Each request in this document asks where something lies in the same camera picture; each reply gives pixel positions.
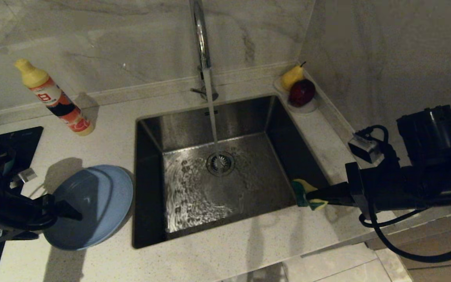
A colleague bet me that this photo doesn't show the small white dish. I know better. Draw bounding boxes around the small white dish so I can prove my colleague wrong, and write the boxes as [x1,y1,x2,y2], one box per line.
[273,78,318,114]

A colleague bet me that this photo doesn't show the running water stream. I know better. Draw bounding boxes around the running water stream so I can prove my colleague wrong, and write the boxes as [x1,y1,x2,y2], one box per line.
[203,69,223,174]

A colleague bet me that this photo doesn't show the yellow pear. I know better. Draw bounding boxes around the yellow pear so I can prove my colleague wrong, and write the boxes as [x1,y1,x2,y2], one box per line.
[280,62,306,91]

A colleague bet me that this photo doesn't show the dark red apple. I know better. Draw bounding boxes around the dark red apple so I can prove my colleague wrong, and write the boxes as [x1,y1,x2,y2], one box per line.
[287,80,316,108]

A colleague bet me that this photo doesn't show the black glass cooktop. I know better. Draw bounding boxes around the black glass cooktop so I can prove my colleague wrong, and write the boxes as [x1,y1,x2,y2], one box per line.
[0,126,44,282]

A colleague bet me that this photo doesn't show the grey blue plate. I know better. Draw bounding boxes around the grey blue plate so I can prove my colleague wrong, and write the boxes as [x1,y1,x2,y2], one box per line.
[43,164,134,251]

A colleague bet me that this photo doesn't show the orange label dish soap bottle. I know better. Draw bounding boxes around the orange label dish soap bottle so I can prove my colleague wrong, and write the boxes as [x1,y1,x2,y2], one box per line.
[15,59,95,136]

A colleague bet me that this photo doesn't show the yellow green sponge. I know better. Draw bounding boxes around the yellow green sponge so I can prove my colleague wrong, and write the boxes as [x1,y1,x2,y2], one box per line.
[291,179,329,211]

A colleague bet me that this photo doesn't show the round metal drain strainer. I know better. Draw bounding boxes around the round metal drain strainer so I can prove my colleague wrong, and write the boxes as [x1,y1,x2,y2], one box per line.
[206,152,236,177]

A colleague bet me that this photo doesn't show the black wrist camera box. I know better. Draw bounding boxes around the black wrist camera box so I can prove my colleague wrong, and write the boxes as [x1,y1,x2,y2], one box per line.
[12,168,38,188]
[348,132,384,164]

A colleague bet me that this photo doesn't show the stainless steel sink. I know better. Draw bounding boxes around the stainless steel sink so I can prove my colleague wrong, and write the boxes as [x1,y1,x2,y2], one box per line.
[133,95,336,248]

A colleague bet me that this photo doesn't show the chrome faucet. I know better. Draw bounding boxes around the chrome faucet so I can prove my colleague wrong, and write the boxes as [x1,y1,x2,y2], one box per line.
[189,0,219,102]

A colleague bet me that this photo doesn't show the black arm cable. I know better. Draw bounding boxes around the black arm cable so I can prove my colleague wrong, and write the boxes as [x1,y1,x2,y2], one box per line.
[359,125,451,263]

